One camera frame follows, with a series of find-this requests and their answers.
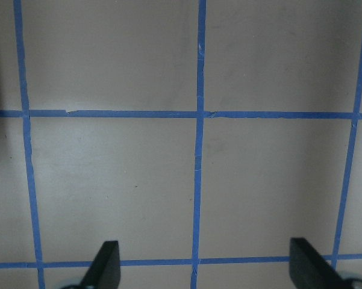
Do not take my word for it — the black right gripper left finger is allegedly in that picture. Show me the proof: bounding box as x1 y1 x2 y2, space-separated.
78 241 121 289

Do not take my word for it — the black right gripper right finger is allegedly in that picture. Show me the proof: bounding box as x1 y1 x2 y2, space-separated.
289 238 352 289

